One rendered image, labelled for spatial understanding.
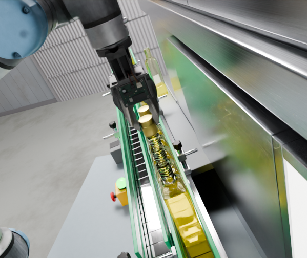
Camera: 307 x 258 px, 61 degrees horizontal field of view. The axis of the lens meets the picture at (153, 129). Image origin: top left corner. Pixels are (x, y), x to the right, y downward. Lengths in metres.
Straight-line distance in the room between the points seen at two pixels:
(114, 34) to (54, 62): 4.05
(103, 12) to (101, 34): 0.04
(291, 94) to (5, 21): 0.30
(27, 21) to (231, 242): 0.76
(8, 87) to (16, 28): 4.97
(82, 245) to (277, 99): 0.92
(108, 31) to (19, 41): 0.18
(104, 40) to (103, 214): 0.76
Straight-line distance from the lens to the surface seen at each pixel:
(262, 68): 0.26
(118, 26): 0.50
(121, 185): 1.02
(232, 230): 0.89
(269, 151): 0.30
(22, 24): 0.35
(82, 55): 4.27
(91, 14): 0.49
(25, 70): 4.93
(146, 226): 0.81
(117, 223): 1.04
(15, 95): 5.35
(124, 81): 0.50
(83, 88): 4.52
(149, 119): 0.61
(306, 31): 0.23
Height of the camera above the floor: 1.49
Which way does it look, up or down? 32 degrees down
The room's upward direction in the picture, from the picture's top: 23 degrees counter-clockwise
